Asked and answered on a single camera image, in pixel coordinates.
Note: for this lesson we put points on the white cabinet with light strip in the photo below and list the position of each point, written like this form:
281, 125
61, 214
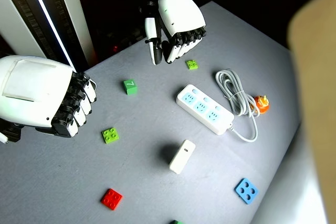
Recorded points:
10, 24

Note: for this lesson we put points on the blue four-hole foam block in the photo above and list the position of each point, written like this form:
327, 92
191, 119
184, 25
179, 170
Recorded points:
246, 191

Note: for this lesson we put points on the red toy brick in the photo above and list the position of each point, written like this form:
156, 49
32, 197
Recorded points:
111, 199

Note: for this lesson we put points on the green number seven cube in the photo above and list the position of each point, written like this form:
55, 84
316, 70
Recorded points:
130, 87

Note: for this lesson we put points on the white charger block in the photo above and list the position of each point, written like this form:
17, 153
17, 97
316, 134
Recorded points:
181, 158

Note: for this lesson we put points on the beige blurred board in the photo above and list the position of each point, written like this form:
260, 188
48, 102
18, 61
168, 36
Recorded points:
315, 51

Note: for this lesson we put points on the grey table cloth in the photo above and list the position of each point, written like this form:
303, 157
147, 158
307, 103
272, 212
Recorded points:
157, 195

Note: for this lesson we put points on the lime green toy brick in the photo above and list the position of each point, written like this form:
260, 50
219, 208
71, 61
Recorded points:
192, 64
110, 135

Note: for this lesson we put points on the dark green block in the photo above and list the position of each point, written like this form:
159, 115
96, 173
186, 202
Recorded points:
176, 222

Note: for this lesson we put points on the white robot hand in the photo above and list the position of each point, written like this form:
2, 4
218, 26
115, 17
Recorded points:
178, 11
31, 90

